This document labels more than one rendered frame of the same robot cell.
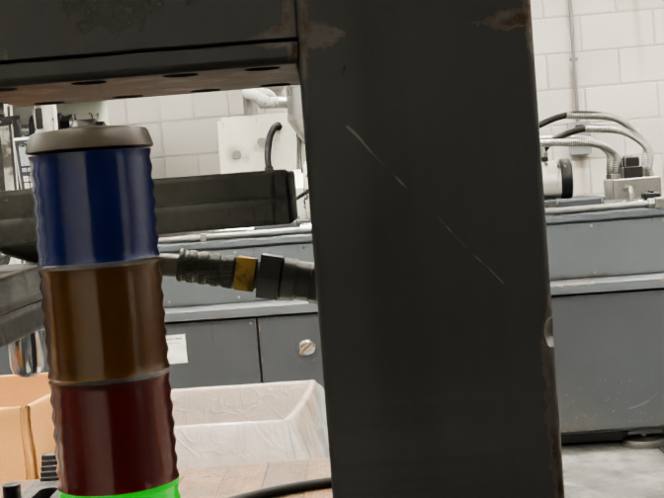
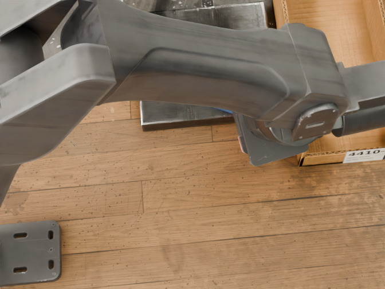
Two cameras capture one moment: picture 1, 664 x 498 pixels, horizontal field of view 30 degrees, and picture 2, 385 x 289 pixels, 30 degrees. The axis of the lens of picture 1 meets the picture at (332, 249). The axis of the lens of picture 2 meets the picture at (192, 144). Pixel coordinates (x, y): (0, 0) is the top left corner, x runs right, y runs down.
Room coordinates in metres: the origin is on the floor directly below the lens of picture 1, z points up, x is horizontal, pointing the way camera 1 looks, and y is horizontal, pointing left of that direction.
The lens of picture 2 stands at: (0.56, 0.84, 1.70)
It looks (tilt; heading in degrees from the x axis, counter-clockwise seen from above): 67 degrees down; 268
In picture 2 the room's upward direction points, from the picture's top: 4 degrees counter-clockwise
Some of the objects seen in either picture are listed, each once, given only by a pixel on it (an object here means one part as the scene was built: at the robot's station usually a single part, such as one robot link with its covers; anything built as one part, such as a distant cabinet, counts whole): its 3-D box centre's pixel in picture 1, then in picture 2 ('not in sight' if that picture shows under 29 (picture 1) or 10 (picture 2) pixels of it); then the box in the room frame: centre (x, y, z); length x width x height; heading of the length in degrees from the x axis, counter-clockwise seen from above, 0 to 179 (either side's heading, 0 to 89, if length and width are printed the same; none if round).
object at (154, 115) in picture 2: not in sight; (205, 64); (0.52, 0.40, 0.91); 0.17 x 0.16 x 0.02; 179
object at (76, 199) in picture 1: (95, 207); not in sight; (0.39, 0.07, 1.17); 0.04 x 0.04 x 0.03
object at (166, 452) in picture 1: (114, 428); not in sight; (0.39, 0.07, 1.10); 0.04 x 0.04 x 0.03
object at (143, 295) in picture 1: (105, 317); not in sight; (0.39, 0.07, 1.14); 0.04 x 0.04 x 0.03
